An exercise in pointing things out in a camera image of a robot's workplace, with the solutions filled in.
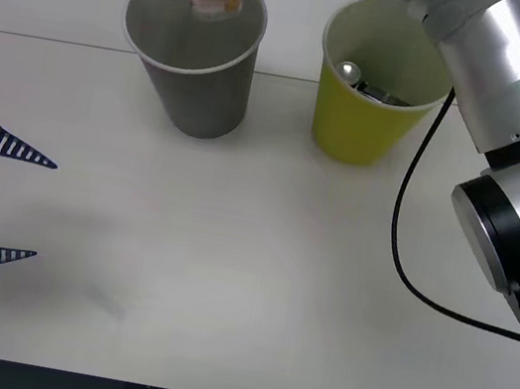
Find black drink can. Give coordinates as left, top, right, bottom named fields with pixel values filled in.
left=329, top=59, right=418, bottom=110

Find yellow-green plastic waste bin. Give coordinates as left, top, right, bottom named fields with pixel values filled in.
left=300, top=0, right=470, bottom=182

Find grey plastic waste bin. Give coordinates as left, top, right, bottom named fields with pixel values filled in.
left=103, top=0, right=272, bottom=148

